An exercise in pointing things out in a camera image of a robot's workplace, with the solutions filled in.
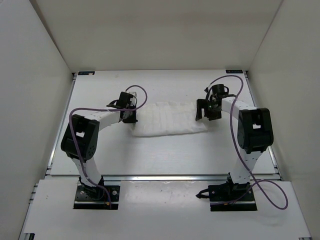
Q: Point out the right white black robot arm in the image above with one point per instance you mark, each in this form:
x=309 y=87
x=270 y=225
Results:
x=251 y=131

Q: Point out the white pleated skirt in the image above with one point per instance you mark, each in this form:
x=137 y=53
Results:
x=167 y=118

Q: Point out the right blue corner label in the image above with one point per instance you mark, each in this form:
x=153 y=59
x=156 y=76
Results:
x=234 y=71

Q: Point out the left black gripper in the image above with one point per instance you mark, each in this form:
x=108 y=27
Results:
x=132 y=120

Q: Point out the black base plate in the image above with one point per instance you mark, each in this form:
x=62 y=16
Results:
x=85 y=201
x=223 y=199

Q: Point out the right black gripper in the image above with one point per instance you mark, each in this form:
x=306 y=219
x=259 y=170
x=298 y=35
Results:
x=202 y=104

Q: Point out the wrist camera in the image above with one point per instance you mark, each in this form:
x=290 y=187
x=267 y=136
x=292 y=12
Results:
x=219 y=89
x=133 y=93

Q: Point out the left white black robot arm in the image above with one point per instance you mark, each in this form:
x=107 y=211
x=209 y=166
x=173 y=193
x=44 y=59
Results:
x=81 y=135

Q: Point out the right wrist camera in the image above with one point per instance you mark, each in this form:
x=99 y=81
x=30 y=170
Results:
x=219 y=89

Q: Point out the blue corner label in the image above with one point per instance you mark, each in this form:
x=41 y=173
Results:
x=234 y=71
x=86 y=73

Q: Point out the left blue corner label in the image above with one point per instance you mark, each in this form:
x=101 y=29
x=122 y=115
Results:
x=86 y=73

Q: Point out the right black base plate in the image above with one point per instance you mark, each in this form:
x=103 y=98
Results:
x=223 y=199

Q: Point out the aluminium frame rail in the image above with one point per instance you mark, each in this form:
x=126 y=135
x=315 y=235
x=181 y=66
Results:
x=204 y=177

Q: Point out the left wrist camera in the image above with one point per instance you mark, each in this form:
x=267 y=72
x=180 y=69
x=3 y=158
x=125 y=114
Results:
x=133 y=93

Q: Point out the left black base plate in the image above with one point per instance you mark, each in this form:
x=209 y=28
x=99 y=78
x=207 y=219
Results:
x=85 y=201

